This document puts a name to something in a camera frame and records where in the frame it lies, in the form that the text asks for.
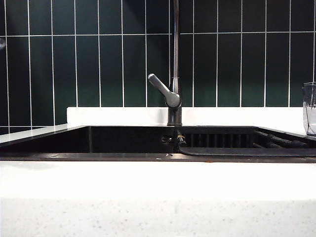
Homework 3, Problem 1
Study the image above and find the grey faucet lever handle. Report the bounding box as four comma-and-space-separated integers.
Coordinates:
147, 73, 183, 108

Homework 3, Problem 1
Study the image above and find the clear glass mug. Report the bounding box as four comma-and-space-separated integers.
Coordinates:
302, 82, 316, 137

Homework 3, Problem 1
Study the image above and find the black kitchen sink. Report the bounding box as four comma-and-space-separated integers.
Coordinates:
0, 125, 316, 163

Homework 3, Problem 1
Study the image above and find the chrome tall kitchen faucet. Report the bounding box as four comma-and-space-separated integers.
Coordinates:
167, 0, 183, 126

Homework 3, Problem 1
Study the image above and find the black sink drain rack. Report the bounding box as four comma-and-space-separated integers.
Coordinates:
175, 129, 316, 157

